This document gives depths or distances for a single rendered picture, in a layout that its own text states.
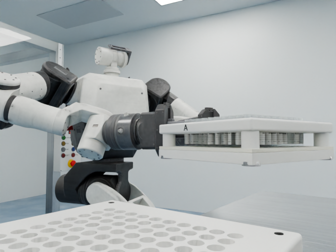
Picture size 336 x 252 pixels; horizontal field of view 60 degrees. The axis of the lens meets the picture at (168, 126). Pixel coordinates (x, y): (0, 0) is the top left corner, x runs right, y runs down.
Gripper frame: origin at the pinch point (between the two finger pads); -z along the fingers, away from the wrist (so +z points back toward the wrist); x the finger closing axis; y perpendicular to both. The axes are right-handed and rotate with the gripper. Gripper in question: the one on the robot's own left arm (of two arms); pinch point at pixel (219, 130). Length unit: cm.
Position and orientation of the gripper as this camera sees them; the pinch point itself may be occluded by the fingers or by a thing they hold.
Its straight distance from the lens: 73.8
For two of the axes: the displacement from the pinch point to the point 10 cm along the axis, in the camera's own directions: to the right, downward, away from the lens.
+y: -8.9, -0.2, -4.6
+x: 0.1, 10.0, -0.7
